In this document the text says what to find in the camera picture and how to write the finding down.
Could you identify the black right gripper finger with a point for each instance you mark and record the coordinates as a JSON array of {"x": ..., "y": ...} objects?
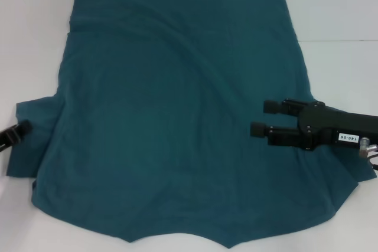
[
  {"x": 280, "y": 136},
  {"x": 288, "y": 107}
]

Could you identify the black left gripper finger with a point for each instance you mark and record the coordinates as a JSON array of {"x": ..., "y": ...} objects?
[
  {"x": 7, "y": 143},
  {"x": 17, "y": 129}
]

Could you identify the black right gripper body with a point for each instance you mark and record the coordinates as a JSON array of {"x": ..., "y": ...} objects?
[{"x": 325, "y": 125}]

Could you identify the teal blue t-shirt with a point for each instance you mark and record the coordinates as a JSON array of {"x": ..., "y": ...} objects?
[{"x": 183, "y": 86}]

